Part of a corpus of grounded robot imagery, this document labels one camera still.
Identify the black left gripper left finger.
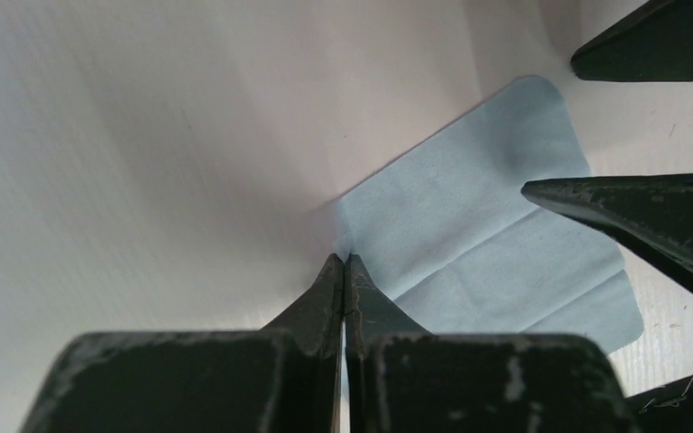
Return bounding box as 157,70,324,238
22,255,344,432

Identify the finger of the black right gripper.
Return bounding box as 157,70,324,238
570,1,693,82
521,173,693,294

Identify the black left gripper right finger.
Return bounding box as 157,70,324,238
344,254,639,432

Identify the light blue cloth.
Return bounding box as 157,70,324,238
334,76,643,353

